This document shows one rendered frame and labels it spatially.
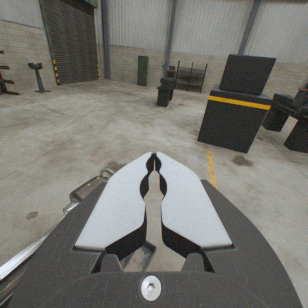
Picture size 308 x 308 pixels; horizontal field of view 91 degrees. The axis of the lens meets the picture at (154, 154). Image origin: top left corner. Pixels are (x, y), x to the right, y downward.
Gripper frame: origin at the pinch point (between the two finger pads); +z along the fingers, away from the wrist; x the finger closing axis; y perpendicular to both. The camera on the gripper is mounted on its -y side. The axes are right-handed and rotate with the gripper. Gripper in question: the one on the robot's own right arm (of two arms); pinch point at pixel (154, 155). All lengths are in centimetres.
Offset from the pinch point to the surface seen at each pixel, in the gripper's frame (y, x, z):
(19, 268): 66, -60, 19
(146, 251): 104, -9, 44
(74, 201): 43, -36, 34
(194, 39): -133, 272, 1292
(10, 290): 66, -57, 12
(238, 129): 130, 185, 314
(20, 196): 135, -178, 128
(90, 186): 40, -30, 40
